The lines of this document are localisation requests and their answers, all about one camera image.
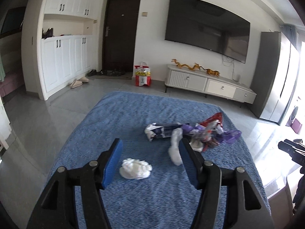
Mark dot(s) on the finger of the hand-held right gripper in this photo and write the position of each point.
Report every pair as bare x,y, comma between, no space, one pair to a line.
289,150
295,143

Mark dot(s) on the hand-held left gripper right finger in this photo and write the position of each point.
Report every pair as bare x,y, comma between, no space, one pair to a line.
190,167

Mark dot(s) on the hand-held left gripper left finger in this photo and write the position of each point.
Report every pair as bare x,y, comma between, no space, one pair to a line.
112,164

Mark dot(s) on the clear plastic wrapper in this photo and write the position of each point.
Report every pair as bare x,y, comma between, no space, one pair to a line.
198,145

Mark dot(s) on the white tissue ball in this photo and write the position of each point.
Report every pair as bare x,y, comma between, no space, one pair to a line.
134,169

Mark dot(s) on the dark and white packet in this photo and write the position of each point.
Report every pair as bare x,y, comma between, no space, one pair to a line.
162,131

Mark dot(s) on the purple plastic bag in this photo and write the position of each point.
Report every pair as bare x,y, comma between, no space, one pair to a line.
230,136

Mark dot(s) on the red snack wrapper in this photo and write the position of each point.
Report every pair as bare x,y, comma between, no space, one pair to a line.
214,119

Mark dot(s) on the purple box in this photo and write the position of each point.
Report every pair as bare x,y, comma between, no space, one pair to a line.
295,125

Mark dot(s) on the blue fluffy blanket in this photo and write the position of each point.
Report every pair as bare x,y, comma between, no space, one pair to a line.
143,114

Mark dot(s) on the tall grey cabinet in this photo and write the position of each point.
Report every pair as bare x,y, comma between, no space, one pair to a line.
269,76

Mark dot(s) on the white television cabinet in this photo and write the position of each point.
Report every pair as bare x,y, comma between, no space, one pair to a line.
214,85

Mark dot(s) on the beige slipper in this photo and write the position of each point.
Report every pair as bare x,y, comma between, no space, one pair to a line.
83,79
75,84

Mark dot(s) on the grey door mat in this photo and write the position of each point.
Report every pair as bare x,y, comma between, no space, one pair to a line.
124,77

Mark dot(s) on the small white router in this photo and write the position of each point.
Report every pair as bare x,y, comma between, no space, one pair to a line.
236,77

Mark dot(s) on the row of dark shoes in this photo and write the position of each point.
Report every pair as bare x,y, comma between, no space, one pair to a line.
112,72

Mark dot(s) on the gold tiger figurine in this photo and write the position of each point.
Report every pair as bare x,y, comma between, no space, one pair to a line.
212,72

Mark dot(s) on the short gold dragon figurine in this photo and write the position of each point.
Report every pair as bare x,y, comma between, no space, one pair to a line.
196,66

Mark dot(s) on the long gold dragon figurine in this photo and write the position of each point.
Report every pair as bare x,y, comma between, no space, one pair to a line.
180,64

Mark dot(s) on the white built-in cabinet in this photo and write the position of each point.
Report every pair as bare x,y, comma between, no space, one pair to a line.
64,59

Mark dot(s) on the pink bed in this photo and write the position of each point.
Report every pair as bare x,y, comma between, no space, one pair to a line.
10,81

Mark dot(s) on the dark brown door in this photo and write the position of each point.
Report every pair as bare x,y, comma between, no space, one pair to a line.
121,33

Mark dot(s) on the dark bag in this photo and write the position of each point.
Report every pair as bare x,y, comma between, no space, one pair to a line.
48,33

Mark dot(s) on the pale green cloth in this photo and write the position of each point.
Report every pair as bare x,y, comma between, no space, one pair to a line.
2,66

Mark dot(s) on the dark framed screen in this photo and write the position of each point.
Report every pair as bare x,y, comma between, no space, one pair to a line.
13,21

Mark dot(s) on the wall-mounted black television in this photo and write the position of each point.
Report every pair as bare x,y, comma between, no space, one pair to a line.
207,26

